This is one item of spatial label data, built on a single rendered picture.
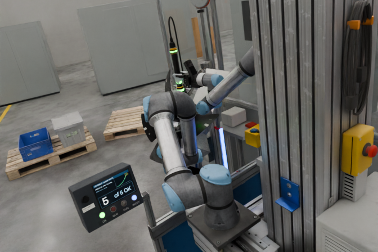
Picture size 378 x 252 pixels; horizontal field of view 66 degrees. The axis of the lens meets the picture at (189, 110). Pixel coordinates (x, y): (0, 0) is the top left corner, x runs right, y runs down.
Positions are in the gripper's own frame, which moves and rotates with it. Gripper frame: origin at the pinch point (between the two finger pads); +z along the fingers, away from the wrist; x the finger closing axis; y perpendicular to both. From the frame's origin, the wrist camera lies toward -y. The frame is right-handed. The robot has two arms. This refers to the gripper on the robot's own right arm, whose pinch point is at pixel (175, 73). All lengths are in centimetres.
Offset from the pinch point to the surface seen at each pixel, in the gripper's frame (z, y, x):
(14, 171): 289, 141, -58
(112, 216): -33, 38, -79
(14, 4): 1197, -108, 295
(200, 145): -13.3, 47.3, -1.3
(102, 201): -30, 30, -80
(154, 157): 8, 51, -24
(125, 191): -33, 31, -70
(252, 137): -43, 42, 14
